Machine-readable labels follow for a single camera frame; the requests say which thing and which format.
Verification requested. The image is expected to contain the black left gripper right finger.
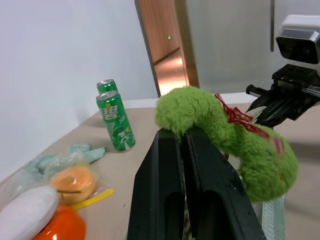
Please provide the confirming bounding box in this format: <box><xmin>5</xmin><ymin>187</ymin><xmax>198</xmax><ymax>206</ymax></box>
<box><xmin>183</xmin><ymin>128</ymin><xmax>267</xmax><ymax>240</ymax></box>

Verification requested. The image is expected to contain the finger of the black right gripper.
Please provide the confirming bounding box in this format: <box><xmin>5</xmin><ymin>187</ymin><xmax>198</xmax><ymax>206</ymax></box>
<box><xmin>256</xmin><ymin>94</ymin><xmax>315</xmax><ymax>127</ymax></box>
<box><xmin>246</xmin><ymin>90</ymin><xmax>289</xmax><ymax>114</ymax></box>

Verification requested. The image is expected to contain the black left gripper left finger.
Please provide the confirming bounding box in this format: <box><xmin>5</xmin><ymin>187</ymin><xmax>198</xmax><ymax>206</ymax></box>
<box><xmin>126</xmin><ymin>129</ymin><xmax>186</xmax><ymax>240</ymax></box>

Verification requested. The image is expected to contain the green plush keychain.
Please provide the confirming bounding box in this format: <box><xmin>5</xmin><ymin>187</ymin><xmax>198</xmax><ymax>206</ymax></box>
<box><xmin>154</xmin><ymin>85</ymin><xmax>300</xmax><ymax>203</ymax></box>

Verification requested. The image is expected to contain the clear plastic zip bag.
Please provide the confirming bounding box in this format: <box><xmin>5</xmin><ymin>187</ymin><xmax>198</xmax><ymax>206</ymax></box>
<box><xmin>0</xmin><ymin>149</ymin><xmax>116</xmax><ymax>211</ymax></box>

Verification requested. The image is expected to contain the white oval plush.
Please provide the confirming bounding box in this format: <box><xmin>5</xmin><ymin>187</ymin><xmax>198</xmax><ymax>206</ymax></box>
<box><xmin>0</xmin><ymin>185</ymin><xmax>60</xmax><ymax>240</ymax></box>

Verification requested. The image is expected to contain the green soda can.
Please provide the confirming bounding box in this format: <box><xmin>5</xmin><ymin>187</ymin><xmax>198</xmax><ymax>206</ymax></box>
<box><xmin>95</xmin><ymin>90</ymin><xmax>137</xmax><ymax>153</ymax></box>
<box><xmin>96</xmin><ymin>79</ymin><xmax>119</xmax><ymax>97</ymax></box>

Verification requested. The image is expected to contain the orange plastic bowl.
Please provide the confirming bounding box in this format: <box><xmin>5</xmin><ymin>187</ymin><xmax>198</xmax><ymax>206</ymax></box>
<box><xmin>31</xmin><ymin>203</ymin><xmax>87</xmax><ymax>240</ymax></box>

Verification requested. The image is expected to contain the brown wooden door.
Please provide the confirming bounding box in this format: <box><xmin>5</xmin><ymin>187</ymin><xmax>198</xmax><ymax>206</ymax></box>
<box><xmin>134</xmin><ymin>0</ymin><xmax>201</xmax><ymax>99</ymax></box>

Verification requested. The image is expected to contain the teal cloth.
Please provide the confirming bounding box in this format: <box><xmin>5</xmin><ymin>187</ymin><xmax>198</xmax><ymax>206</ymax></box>
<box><xmin>19</xmin><ymin>142</ymin><xmax>107</xmax><ymax>186</ymax></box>

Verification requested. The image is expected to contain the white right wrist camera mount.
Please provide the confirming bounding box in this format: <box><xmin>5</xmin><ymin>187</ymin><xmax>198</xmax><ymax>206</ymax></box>
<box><xmin>274</xmin><ymin>14</ymin><xmax>320</xmax><ymax>66</ymax></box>

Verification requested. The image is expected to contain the orange foam ring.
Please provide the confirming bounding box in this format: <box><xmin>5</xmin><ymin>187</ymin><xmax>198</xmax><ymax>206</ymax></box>
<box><xmin>49</xmin><ymin>166</ymin><xmax>99</xmax><ymax>206</ymax></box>

